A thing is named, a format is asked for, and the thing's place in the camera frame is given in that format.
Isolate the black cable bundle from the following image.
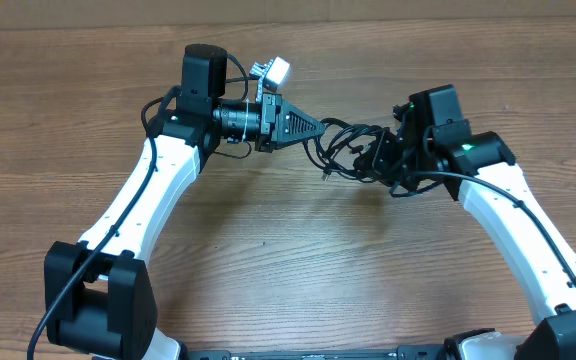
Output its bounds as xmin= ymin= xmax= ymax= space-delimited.
xmin=301 ymin=117 xmax=399 ymax=184

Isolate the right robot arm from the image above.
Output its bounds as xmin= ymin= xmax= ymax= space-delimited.
xmin=353 ymin=85 xmax=576 ymax=359

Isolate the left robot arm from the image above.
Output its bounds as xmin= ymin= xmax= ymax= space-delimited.
xmin=36 ymin=44 xmax=324 ymax=359

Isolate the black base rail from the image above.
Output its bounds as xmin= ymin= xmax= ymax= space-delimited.
xmin=179 ymin=345 xmax=454 ymax=360

